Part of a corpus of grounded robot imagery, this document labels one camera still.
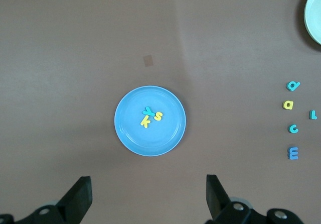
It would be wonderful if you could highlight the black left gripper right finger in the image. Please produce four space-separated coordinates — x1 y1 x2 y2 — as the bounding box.
205 174 267 224

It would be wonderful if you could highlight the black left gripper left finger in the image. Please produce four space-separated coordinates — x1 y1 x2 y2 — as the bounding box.
15 175 92 224

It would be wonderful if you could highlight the yellow foam letter k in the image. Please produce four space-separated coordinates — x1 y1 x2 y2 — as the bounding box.
139 115 152 129

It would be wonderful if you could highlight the teal foam letter y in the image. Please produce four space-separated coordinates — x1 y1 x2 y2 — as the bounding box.
141 105 154 117

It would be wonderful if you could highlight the blue foam letter m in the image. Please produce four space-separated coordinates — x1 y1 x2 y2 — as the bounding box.
287 146 299 161

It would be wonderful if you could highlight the blue round plate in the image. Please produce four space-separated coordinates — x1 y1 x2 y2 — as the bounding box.
114 85 187 157

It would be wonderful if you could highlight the teal letter p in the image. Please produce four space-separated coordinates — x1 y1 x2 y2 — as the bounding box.
285 80 301 92

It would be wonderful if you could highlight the pale green round plate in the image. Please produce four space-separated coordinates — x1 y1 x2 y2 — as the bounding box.
303 0 321 45

